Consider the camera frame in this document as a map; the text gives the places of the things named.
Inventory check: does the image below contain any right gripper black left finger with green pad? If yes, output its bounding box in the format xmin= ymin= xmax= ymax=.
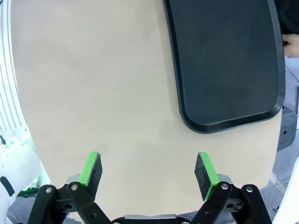
xmin=27 ymin=151 xmax=110 ymax=224

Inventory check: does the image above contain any person's left hand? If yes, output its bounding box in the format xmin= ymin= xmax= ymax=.
xmin=282 ymin=33 xmax=299 ymax=59

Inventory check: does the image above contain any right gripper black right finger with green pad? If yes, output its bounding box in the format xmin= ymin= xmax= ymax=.
xmin=190 ymin=151 xmax=273 ymax=224

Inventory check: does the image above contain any aluminium extrusion frame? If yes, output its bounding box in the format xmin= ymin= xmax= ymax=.
xmin=0 ymin=0 xmax=30 ymax=140

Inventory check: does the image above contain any black plastic serving tray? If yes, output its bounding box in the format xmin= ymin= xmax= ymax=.
xmin=163 ymin=0 xmax=285 ymax=134

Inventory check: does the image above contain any person in black t-shirt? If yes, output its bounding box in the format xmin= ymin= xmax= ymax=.
xmin=272 ymin=0 xmax=299 ymax=36

